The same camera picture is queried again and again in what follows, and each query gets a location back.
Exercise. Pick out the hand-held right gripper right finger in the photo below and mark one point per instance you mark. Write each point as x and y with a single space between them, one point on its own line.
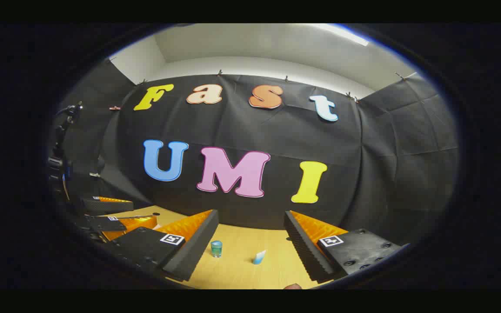
305 248

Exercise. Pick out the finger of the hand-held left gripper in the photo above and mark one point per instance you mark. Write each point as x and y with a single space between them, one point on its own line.
102 206
102 223

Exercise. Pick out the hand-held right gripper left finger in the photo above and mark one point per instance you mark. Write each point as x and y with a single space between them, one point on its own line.
192 248

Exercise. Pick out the blue green cosmetic bottle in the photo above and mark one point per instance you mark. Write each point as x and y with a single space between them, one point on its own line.
216 248

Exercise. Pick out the light blue cosmetic tube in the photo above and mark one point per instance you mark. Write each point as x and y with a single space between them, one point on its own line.
259 257

